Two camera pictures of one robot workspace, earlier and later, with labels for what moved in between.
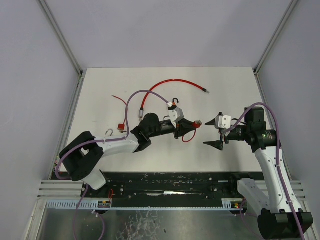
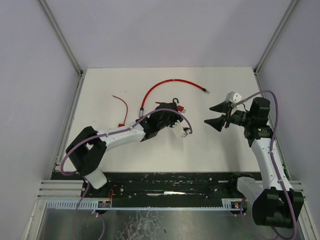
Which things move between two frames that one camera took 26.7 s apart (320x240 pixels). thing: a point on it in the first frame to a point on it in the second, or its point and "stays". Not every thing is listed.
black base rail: x=169 y=186 stays
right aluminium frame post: x=274 y=37 stays
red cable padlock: x=196 y=124 to x=181 y=108
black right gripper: x=222 y=136 to x=228 y=117
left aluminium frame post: x=78 y=68 stays
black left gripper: x=177 y=128 to x=172 y=115
